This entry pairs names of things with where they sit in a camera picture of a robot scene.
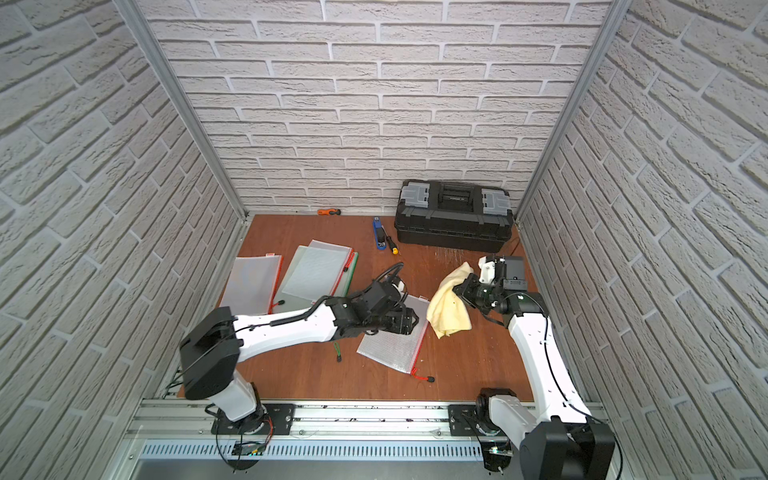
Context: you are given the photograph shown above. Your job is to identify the yellow wiping cloth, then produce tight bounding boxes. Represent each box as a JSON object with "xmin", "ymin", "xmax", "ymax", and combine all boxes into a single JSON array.
[{"xmin": 427, "ymin": 262, "xmax": 473, "ymax": 339}]

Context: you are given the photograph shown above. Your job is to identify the white red zip document bag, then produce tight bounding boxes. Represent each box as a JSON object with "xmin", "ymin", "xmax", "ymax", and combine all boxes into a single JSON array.
[{"xmin": 357, "ymin": 296, "xmax": 435, "ymax": 383}]

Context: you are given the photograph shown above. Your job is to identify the red zip mesh document bag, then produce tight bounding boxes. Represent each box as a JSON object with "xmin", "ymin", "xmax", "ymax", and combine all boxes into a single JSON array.
[{"xmin": 220, "ymin": 255, "xmax": 282, "ymax": 316}]

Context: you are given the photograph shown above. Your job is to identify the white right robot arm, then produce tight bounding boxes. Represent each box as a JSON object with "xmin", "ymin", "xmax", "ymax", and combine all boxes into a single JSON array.
[{"xmin": 452, "ymin": 274, "xmax": 621, "ymax": 479}]

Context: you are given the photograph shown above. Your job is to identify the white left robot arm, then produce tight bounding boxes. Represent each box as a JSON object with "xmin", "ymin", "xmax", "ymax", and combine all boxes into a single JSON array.
[{"xmin": 179, "ymin": 296, "xmax": 419, "ymax": 422}]

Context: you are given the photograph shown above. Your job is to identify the green zip mesh document bag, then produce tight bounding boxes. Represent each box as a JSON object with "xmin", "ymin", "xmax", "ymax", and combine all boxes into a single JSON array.
[{"xmin": 272, "ymin": 240, "xmax": 358, "ymax": 313}]

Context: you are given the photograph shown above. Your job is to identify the yellow black screwdriver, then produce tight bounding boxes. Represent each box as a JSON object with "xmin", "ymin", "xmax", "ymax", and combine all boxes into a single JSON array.
[{"xmin": 385, "ymin": 235, "xmax": 399, "ymax": 255}]

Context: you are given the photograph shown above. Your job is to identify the blue utility knife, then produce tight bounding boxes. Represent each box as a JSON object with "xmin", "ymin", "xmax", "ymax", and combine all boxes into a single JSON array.
[{"xmin": 372, "ymin": 217, "xmax": 387, "ymax": 250}]

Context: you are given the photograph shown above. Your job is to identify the black plastic toolbox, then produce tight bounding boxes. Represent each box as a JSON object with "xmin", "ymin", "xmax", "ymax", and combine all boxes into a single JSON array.
[{"xmin": 394, "ymin": 179, "xmax": 515, "ymax": 253}]

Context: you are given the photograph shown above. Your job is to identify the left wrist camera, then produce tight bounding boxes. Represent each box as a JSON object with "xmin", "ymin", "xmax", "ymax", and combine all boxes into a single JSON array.
[{"xmin": 362, "ymin": 262, "xmax": 407, "ymax": 314}]

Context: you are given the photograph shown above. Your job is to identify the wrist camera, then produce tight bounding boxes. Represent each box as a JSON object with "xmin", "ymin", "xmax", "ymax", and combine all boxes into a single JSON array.
[
  {"xmin": 478, "ymin": 255, "xmax": 528, "ymax": 292},
  {"xmin": 362, "ymin": 262, "xmax": 407, "ymax": 314}
]

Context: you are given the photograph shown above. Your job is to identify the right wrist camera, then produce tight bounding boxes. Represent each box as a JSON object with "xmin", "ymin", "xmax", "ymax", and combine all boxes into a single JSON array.
[{"xmin": 478, "ymin": 255, "xmax": 528, "ymax": 292}]

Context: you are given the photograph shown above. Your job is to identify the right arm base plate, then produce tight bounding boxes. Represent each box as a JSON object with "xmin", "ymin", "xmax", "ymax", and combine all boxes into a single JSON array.
[{"xmin": 447, "ymin": 404, "xmax": 497, "ymax": 437}]

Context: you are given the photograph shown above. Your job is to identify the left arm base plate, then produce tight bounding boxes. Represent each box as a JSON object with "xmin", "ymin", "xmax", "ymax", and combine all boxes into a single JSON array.
[{"xmin": 205, "ymin": 402, "xmax": 296, "ymax": 436}]

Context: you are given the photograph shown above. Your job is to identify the aluminium front rail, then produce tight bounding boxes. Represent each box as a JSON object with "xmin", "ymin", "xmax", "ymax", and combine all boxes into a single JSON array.
[{"xmin": 122, "ymin": 398, "xmax": 619, "ymax": 445}]

